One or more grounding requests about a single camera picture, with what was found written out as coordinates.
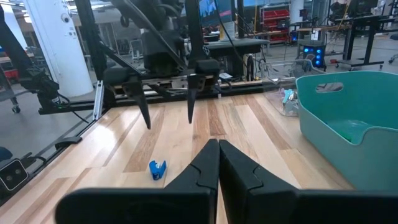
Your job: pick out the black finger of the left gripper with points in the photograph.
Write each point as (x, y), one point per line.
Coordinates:
(192, 99)
(141, 102)

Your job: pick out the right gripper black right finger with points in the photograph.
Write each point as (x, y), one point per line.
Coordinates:
(264, 205)

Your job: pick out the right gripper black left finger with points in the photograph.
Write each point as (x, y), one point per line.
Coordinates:
(186, 205)

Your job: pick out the mint staple remover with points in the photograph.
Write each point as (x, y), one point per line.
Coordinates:
(288, 95)

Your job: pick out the pale grey staple remover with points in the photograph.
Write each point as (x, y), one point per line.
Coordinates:
(291, 108)

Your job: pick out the blue mini stapler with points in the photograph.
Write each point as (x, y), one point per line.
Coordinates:
(157, 170)

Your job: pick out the silver metal bar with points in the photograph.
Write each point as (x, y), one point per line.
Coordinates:
(98, 99)

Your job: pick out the monitor with blue screen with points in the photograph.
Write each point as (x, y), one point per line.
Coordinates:
(211, 11)

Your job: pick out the black computer desk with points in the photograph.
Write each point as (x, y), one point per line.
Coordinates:
(236, 46)

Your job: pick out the black table edge clip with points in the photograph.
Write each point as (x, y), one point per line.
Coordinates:
(68, 141)

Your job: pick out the clear plastic bin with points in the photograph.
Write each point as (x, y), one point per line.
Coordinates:
(273, 67)

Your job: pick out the teal plastic bin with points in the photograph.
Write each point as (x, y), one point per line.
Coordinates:
(326, 140)

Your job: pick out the white building column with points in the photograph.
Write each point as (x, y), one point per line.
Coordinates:
(62, 56)

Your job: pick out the red storage shelf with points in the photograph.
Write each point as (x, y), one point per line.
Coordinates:
(275, 15)

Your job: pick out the computer tower purple lights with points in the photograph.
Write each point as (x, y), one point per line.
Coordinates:
(314, 54)

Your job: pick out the wheeled workshop cart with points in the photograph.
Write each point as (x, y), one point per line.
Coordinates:
(7, 93)

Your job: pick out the blue office chair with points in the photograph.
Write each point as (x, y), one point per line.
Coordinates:
(4, 154)

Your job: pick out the wooden top workbench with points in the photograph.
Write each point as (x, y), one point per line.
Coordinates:
(323, 28)

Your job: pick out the black workshop table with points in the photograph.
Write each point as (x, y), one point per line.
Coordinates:
(370, 21)

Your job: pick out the black metal rig frame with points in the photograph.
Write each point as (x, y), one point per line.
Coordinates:
(88, 37)

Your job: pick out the black table-level camera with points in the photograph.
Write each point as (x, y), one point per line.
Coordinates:
(12, 174)

